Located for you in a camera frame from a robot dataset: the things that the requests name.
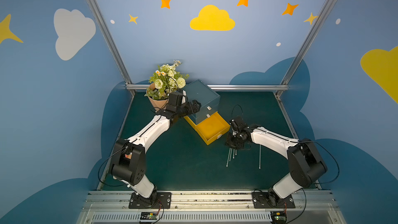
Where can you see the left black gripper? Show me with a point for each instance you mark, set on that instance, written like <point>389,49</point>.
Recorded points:
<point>191,108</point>

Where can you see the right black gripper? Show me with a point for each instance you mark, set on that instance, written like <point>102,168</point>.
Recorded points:
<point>235,138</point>

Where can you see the teal drawer cabinet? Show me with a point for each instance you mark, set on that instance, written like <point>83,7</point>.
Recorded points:
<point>208,99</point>

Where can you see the yellow bottom drawer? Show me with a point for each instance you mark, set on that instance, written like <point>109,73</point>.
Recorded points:
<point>210,129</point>

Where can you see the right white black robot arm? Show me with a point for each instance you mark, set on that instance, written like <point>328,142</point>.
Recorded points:
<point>305,163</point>

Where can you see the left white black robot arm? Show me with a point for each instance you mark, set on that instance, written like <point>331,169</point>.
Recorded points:
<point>128,162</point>

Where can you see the terracotta flower pot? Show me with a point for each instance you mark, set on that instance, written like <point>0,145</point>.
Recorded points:
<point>158,94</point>

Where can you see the artificial green white flowers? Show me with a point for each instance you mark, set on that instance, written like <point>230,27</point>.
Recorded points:
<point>169,74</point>

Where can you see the right green circuit board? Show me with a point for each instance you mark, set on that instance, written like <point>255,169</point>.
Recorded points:
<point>278,218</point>

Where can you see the green circuit board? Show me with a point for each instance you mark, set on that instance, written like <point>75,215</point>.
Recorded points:
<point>148,217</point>
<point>278,218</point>

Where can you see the left green circuit board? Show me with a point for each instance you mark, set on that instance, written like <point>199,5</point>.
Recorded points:
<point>148,217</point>

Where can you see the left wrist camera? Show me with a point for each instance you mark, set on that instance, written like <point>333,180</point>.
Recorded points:
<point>177,98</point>

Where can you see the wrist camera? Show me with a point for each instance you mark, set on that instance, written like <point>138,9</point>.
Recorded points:
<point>177,98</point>
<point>238,122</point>

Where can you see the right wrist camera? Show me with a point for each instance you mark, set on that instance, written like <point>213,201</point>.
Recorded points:
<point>238,122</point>

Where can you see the aluminium back frame bar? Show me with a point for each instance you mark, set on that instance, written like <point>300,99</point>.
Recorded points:
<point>225,87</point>

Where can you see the right aluminium frame post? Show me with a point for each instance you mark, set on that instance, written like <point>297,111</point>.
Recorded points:
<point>313,32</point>

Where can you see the aluminium frame post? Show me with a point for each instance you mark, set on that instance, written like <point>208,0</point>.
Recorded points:
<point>95,9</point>
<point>313,32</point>

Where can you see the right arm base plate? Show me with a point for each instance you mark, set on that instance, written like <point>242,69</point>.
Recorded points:
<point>270,200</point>

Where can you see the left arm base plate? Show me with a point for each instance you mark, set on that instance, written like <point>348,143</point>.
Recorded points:
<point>156,200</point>

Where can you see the aluminium front rail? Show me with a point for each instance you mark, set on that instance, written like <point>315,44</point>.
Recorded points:
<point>211,207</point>

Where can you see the left aluminium frame post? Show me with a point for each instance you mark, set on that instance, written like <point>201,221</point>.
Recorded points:
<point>95,9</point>

